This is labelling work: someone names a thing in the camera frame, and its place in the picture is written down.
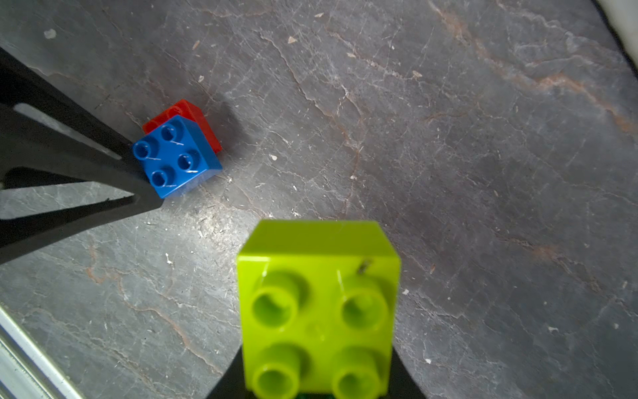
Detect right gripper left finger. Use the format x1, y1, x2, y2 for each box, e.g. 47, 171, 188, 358
206, 347, 247, 399

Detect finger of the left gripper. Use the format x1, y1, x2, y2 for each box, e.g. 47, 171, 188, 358
1, 196, 150, 264
1, 50, 163, 209

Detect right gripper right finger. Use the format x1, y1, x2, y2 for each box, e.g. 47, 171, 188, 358
385, 348, 427, 399

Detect lime green lego brick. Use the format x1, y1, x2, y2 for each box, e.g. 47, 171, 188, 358
237, 219, 401, 398

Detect blue lego brick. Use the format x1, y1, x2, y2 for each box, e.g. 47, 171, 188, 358
131, 116, 223, 199

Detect red lego brick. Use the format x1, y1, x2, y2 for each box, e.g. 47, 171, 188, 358
142, 99, 223, 154

